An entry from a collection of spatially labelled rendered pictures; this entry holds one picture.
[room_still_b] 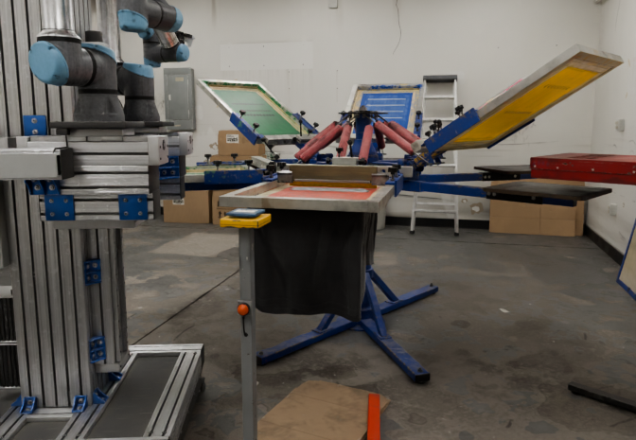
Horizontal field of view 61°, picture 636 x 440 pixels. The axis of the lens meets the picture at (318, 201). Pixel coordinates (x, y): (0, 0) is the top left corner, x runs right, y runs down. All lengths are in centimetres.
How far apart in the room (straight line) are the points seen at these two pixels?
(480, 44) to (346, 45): 152
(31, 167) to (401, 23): 540
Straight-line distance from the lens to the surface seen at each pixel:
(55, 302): 217
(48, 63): 173
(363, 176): 245
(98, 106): 181
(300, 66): 683
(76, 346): 221
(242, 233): 179
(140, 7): 160
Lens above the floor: 126
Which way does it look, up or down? 8 degrees down
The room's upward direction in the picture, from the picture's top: straight up
